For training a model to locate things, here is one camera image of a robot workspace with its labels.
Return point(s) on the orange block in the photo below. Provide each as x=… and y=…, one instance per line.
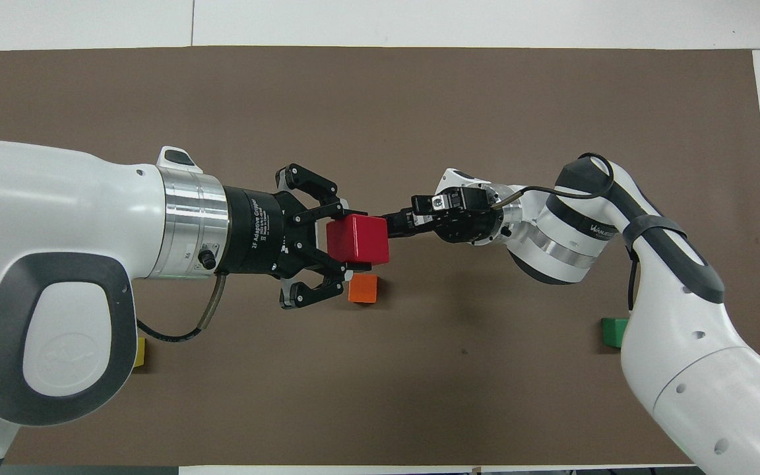
x=363, y=289

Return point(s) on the red block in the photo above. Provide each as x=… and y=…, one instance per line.
x=357, y=239

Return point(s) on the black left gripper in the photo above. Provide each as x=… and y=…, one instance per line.
x=261, y=231

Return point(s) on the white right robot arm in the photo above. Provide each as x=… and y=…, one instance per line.
x=690, y=343

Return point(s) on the brown paper mat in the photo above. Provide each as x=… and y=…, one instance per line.
x=419, y=105

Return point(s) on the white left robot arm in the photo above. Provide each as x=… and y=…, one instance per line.
x=43, y=264

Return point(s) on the green block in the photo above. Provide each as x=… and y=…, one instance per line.
x=613, y=333

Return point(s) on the yellow block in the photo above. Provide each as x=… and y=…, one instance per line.
x=139, y=353

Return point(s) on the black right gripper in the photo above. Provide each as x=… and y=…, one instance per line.
x=469, y=218

